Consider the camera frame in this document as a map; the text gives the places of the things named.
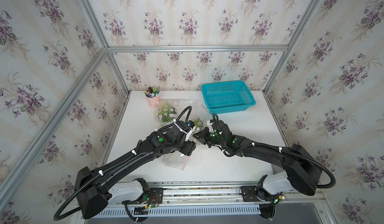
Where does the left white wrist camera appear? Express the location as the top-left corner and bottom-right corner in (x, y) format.
(185, 121), (197, 141)

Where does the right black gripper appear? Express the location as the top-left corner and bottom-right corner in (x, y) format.
(193, 127), (227, 148)

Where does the chinese cabbage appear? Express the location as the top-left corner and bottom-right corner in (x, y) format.
(192, 118), (204, 129)
(158, 102), (177, 123)

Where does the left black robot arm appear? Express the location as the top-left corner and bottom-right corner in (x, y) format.
(54, 117), (196, 221)

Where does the zip-top bag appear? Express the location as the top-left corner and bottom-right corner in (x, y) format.
(154, 99), (199, 125)
(161, 152), (191, 171)
(189, 104), (213, 134)

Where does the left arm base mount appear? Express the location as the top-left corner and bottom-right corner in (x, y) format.
(133, 178), (164, 208)

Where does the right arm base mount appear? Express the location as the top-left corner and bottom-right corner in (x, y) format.
(239, 175), (282, 203)

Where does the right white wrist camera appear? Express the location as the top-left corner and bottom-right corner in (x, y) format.
(207, 120), (219, 133)

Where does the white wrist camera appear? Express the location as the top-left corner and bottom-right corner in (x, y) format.
(185, 121), (197, 141)
(207, 120), (219, 133)

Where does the teal plastic basket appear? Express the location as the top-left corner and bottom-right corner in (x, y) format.
(202, 80), (256, 115)

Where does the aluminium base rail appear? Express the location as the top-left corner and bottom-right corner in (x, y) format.
(98, 181), (326, 208)

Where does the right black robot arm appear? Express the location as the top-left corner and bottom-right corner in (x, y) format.
(193, 114), (336, 201)

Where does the pink pen cup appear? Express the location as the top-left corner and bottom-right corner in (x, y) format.
(147, 94), (160, 108)

